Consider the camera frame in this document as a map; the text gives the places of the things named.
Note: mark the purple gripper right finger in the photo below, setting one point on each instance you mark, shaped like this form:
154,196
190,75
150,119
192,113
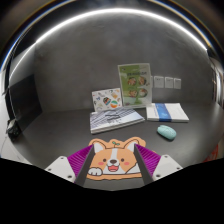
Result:
153,166

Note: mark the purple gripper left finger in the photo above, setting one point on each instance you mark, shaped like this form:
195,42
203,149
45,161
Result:
73,168

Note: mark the corgi dog mouse pad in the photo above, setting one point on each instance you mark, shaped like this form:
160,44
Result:
114,160

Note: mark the teal computer mouse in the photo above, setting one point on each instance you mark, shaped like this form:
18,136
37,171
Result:
167,132

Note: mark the grey striped book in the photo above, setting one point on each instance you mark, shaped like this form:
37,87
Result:
113,119

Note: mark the white and blue book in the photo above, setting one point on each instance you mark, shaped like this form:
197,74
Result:
166,112

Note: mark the white sticker card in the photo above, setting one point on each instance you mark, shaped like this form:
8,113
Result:
107,99

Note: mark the green upright brochure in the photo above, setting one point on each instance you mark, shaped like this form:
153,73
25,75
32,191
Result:
136,84

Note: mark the black monitor screen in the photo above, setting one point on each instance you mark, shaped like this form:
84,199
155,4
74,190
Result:
24,101

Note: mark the white wall socket left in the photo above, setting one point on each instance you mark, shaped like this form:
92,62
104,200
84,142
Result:
158,82

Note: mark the white wall socket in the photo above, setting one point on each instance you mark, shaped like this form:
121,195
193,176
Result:
169,82
158,82
177,83

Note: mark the white wall socket middle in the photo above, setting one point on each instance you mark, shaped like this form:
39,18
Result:
169,82

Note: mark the white wall socket right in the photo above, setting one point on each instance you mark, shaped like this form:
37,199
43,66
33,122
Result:
177,83

